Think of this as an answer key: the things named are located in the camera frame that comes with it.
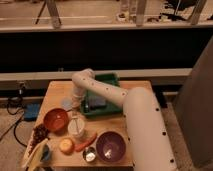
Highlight light grey towel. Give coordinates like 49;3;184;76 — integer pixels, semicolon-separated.
61;98;73;111

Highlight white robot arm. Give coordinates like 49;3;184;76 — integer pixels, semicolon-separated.
72;69;178;171

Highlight green plastic tray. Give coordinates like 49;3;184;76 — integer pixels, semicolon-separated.
80;73;122;118

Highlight white cup with utensil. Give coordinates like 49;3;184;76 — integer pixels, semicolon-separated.
68;116;85;138

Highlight red-orange bowl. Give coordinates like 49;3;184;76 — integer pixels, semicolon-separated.
43;108;69;132

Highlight blue box on floor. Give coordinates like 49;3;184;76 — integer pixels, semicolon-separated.
24;103;40;121

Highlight orange carrot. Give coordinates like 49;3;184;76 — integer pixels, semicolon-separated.
75;133;97;152

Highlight yellow round fruit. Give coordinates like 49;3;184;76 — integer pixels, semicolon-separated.
59;138;74;155

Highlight bunch of dark grapes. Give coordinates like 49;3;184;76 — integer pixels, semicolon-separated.
28;124;49;154

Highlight purple bowl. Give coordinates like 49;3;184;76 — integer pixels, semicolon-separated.
96;131;126;163

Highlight small metal cup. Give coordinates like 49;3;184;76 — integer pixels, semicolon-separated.
83;147;96;163

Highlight small blue bowl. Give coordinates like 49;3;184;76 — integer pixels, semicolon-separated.
40;145;51;162

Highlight yellow banana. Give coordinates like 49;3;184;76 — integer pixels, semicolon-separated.
21;138;48;168

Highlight black floor cable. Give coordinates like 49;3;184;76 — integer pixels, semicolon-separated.
0;96;28;148

